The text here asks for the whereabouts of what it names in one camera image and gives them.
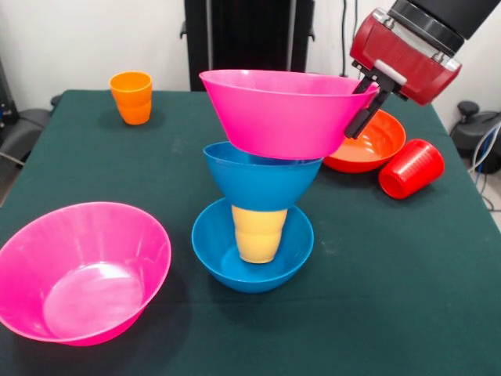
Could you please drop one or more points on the yellow plastic cup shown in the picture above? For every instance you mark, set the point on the yellow plastic cup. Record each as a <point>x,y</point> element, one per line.
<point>256,239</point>

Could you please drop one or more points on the red plastic cup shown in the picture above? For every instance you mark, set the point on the red plastic cup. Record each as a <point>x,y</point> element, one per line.
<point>411,168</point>

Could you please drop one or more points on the blue plastic bowl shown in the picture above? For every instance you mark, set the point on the blue plastic bowl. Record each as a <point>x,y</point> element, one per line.
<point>258,184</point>
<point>211,250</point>

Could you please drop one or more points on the dark green table cloth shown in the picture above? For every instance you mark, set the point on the dark green table cloth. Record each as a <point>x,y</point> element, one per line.
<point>352,313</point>

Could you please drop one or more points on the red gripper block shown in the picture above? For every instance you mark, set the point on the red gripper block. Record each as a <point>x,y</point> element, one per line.
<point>411,70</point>

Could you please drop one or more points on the black upright post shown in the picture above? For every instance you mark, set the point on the black upright post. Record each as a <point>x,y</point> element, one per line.
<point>242,35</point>

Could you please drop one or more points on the pink plastic bowl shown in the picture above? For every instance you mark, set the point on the pink plastic bowl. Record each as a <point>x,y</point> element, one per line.
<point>78,274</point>
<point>274,121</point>

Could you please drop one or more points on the red-orange plastic bowl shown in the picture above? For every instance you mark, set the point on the red-orange plastic bowl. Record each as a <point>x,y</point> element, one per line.
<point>379,145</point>

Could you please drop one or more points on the orange plastic cup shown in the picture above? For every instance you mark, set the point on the orange plastic cup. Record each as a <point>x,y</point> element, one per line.
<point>131,98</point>

